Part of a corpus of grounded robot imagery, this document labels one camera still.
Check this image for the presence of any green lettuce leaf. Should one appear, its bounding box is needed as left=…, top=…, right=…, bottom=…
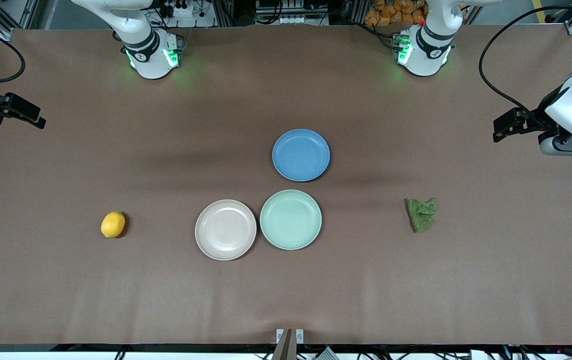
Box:
left=405, top=197, right=438, bottom=234

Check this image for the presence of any yellow lemon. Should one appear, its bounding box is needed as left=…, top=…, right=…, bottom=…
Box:
left=100, top=210, right=126, bottom=239

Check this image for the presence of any bag of orange fruits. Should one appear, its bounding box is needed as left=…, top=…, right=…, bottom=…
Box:
left=364, top=0, right=429, bottom=27

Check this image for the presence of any white power strip with plugs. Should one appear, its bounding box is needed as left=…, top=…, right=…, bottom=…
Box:
left=158, top=0, right=206, bottom=19

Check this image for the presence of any blue plate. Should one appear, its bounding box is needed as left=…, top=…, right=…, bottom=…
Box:
left=272, top=128, right=331, bottom=183

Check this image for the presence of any pink plate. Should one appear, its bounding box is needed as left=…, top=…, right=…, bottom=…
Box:
left=194, top=199, right=257, bottom=262

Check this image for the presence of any light green plate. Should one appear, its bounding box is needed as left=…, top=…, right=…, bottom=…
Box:
left=259, top=189, right=323, bottom=251

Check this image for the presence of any brown table cover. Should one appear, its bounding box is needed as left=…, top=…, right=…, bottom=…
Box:
left=0, top=25, right=572, bottom=347

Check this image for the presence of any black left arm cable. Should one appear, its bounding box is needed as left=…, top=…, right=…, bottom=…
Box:
left=479, top=5, right=572, bottom=121

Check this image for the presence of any aluminium frame profile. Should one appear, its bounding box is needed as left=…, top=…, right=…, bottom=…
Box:
left=546, top=5, right=572, bottom=36

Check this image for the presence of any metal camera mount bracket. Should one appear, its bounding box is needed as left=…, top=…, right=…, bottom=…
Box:
left=276, top=328, right=304, bottom=360

